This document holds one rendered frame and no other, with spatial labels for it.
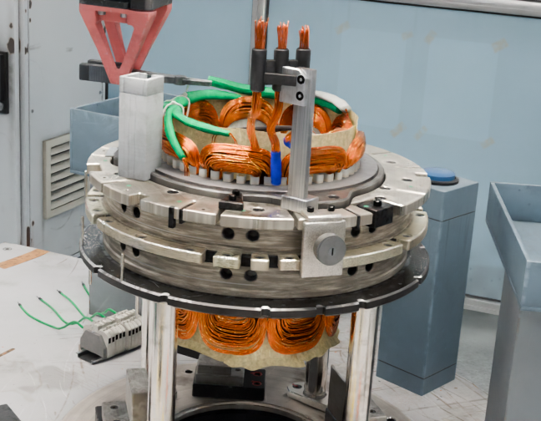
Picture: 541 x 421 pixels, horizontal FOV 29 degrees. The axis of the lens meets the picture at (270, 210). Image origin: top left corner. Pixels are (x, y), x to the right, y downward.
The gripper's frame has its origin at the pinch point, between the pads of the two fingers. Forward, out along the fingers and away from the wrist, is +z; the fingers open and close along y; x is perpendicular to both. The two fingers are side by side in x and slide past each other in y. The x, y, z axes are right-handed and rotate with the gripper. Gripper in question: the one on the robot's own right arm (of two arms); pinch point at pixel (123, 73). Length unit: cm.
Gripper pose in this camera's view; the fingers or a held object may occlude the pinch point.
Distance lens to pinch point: 100.4
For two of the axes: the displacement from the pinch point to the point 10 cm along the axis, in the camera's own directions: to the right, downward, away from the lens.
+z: -0.9, 9.4, 3.2
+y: -1.9, 3.0, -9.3
